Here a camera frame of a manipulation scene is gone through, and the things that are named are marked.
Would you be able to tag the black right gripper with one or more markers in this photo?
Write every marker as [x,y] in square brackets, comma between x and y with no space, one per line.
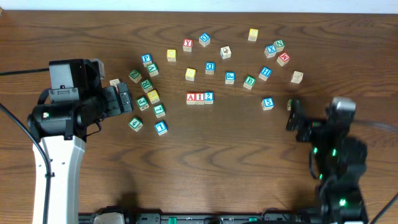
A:
[296,121]

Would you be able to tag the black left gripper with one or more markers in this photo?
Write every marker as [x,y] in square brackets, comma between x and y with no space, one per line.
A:
[113,106]

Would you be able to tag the red A block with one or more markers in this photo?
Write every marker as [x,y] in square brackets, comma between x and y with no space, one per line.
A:
[190,98]

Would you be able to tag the red I block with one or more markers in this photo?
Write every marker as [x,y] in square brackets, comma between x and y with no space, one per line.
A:
[199,98]

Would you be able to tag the blue 2 block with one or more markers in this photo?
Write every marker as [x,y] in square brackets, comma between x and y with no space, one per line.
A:
[209,97]

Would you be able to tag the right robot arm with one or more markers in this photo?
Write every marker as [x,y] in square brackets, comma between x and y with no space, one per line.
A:
[336,159]

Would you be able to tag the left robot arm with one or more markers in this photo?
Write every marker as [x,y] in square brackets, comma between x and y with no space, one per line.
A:
[60,133]

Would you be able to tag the white picture block left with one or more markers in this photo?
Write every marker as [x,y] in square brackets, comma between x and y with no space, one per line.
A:
[114,82]

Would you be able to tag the white picture block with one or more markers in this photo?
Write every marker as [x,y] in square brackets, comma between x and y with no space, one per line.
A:
[225,52]
[297,77]
[114,82]

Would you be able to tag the green J block left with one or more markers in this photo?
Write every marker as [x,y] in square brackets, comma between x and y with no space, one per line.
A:
[142,103]

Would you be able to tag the green j block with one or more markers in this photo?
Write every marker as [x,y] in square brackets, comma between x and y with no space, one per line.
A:
[142,103]
[289,104]

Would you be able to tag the green Z block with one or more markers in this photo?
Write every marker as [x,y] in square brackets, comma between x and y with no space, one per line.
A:
[135,76]

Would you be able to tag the green 4 block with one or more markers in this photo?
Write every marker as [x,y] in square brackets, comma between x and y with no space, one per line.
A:
[135,124]

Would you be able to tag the green R block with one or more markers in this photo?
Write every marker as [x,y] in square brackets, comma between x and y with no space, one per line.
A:
[147,85]

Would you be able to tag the green J block right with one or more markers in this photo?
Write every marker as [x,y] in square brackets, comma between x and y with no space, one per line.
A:
[289,104]

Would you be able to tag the yellow K block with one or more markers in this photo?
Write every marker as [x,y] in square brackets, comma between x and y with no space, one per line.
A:
[153,96]

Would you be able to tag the green L block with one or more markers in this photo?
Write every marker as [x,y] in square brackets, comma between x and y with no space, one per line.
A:
[159,110]

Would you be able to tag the green V block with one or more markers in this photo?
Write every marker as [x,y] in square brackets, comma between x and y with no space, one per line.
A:
[152,70]

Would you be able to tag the blue 5 block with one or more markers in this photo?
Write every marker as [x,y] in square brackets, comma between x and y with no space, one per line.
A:
[267,103]

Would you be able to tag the blue P block left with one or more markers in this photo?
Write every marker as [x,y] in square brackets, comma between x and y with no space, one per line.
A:
[146,59]

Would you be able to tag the blue p block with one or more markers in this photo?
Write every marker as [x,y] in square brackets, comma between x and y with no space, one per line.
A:
[146,59]
[230,78]

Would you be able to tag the blue T block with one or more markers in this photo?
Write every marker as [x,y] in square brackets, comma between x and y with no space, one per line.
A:
[161,128]

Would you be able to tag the white picture block right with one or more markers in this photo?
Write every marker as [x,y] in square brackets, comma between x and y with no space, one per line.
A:
[297,77]

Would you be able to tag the yellow O block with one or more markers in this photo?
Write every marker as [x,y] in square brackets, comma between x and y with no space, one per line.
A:
[171,55]

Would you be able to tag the blue H block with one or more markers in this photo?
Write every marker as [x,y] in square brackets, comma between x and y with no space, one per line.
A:
[265,73]

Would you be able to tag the red M block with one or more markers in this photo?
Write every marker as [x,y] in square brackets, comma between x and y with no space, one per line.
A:
[283,59]

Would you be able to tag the green B block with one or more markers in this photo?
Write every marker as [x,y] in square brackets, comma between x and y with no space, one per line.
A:
[249,82]

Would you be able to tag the yellow S block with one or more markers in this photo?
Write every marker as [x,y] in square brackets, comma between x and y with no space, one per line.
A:
[190,74]

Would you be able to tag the blue X block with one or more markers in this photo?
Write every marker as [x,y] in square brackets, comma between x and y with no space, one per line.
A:
[270,51]

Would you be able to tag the red Y block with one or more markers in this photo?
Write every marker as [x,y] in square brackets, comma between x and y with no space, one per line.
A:
[187,45]

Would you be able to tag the green N block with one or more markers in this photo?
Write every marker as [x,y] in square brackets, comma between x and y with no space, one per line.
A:
[279,44]

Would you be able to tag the blue P block middle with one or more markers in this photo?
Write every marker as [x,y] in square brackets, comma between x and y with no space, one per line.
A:
[230,78]

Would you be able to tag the blue D block middle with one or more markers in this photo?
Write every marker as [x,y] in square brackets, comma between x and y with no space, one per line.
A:
[210,68]

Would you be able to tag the blue d block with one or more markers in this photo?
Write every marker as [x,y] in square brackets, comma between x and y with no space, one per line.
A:
[210,68]
[204,39]

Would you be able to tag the blue D block top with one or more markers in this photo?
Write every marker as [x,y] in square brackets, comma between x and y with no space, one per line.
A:
[204,39]

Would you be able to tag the yellow block top right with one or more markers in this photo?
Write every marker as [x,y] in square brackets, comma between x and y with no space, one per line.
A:
[253,34]

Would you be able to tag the white picture block middle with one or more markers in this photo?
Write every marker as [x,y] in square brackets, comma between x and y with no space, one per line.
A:
[225,52]

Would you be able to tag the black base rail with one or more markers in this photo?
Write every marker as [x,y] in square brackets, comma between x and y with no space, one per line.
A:
[156,218]

